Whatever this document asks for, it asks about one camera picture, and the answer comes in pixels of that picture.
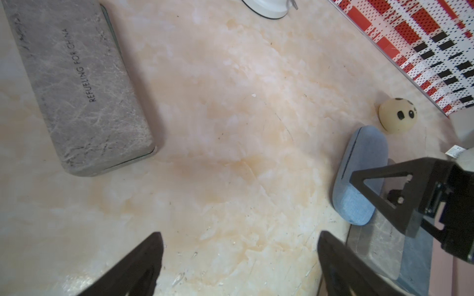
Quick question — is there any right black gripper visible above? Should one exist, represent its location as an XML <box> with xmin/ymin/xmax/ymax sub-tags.
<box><xmin>359</xmin><ymin>157</ymin><xmax>474</xmax><ymax>264</ymax></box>

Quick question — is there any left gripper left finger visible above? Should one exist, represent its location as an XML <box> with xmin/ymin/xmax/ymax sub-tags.
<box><xmin>80</xmin><ymin>232</ymin><xmax>164</xmax><ymax>296</ymax></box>

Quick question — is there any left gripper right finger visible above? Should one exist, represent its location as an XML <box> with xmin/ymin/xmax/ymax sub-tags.
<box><xmin>317</xmin><ymin>231</ymin><xmax>403</xmax><ymax>296</ymax></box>

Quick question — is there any teal-lined glasses case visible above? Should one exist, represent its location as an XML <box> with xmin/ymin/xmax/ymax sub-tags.
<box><xmin>346</xmin><ymin>158</ymin><xmax>412</xmax><ymax>281</ymax></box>

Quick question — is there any teal grey case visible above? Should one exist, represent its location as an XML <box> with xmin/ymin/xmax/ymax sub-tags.
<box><xmin>395</xmin><ymin>228</ymin><xmax>433</xmax><ymax>296</ymax></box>

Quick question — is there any grey marble teal-lined case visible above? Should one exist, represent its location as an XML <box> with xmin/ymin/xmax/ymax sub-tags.
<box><xmin>2</xmin><ymin>1</ymin><xmax>157</xmax><ymax>176</ymax></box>

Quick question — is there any small pink glasses case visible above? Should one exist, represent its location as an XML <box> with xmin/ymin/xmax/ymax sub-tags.
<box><xmin>453</xmin><ymin>259</ymin><xmax>474</xmax><ymax>296</ymax></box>

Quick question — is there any white plush toy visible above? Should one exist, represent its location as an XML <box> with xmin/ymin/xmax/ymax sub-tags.
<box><xmin>445</xmin><ymin>145</ymin><xmax>474</xmax><ymax>172</ymax></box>

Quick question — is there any yellow panda squishy ball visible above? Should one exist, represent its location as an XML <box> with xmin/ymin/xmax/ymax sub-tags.
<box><xmin>378</xmin><ymin>98</ymin><xmax>418</xmax><ymax>134</ymax></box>

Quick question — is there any white alarm clock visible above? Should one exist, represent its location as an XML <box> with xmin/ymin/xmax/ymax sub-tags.
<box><xmin>243</xmin><ymin>0</ymin><xmax>298</xmax><ymax>20</ymax></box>

